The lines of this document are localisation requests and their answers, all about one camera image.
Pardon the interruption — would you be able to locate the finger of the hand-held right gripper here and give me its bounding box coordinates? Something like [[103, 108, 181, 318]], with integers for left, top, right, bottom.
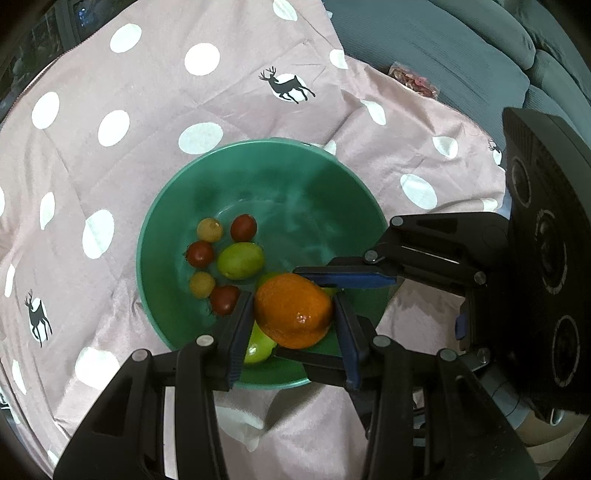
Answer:
[[270, 344, 370, 425], [294, 213, 509, 296]]

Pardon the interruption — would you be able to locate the peach-coloured cherry tomato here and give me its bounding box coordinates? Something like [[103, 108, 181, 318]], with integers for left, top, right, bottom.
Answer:
[[197, 217, 223, 243]]

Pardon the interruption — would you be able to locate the orange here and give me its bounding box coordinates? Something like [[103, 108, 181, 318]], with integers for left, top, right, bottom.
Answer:
[[254, 272, 334, 349]]

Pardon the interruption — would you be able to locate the red cherry tomato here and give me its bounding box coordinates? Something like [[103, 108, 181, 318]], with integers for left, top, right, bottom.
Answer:
[[230, 214, 258, 243], [210, 285, 241, 317], [186, 240, 215, 269]]

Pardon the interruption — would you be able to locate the pink polka-dot blanket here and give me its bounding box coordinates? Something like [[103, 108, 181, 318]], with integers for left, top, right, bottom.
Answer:
[[0, 0, 513, 480]]

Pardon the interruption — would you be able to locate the yellow cherry tomato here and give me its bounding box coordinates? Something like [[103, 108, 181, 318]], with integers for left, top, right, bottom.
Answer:
[[189, 271, 215, 298]]

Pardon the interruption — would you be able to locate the grey sofa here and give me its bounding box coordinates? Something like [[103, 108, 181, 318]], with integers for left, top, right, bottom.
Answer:
[[323, 0, 591, 153]]

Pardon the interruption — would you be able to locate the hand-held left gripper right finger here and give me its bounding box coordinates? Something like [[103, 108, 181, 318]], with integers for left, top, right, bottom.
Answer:
[[332, 292, 541, 480]]

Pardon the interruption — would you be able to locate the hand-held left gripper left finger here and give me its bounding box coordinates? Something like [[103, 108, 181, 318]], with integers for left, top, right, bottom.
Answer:
[[53, 292, 254, 480]]

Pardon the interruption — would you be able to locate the green plastic basin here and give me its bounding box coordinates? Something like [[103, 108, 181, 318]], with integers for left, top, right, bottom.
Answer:
[[137, 140, 402, 389]]

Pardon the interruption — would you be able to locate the red snack packet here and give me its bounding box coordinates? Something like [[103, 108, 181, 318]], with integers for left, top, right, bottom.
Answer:
[[389, 62, 441, 99]]

